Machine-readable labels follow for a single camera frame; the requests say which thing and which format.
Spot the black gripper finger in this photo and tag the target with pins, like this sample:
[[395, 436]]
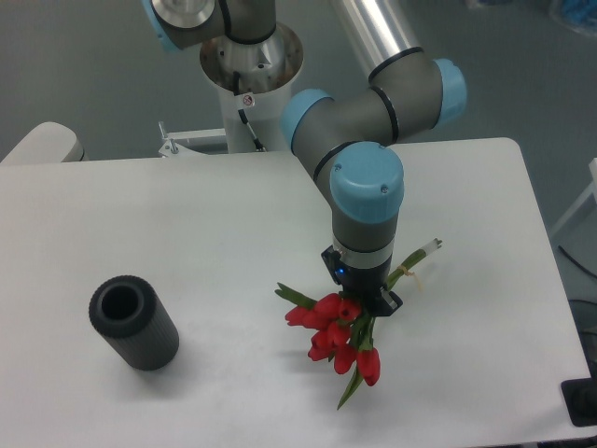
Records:
[[382, 302]]

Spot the white chair armrest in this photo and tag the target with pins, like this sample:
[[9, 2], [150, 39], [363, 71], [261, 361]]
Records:
[[48, 142]]

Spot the blue items clear bag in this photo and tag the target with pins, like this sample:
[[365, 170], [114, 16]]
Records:
[[576, 15]]

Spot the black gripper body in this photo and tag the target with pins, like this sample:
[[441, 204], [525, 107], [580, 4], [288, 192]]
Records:
[[366, 283]]

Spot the dark grey ribbed vase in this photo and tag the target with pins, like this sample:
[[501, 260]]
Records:
[[127, 312]]

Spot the white metal bracket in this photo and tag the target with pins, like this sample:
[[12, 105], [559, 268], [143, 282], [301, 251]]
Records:
[[188, 143]]

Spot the white furniture frame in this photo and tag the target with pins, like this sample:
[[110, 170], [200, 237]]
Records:
[[581, 207]]

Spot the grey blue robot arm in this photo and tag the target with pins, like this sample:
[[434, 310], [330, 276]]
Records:
[[344, 146]]

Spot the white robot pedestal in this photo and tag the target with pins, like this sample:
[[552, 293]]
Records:
[[254, 84]]

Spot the red tulip bouquet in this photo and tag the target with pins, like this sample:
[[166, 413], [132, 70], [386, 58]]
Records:
[[343, 335]]

